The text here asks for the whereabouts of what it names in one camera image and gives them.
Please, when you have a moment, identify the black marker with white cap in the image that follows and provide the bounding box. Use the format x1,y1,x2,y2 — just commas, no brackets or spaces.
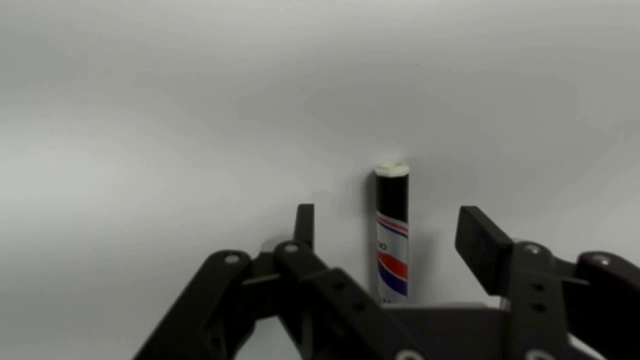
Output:
370,159,412,307

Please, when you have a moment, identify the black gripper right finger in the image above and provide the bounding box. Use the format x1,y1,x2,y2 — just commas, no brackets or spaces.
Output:
453,205,640,360

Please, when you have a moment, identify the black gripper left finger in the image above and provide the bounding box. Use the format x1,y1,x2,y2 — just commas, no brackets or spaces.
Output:
132,203,430,360

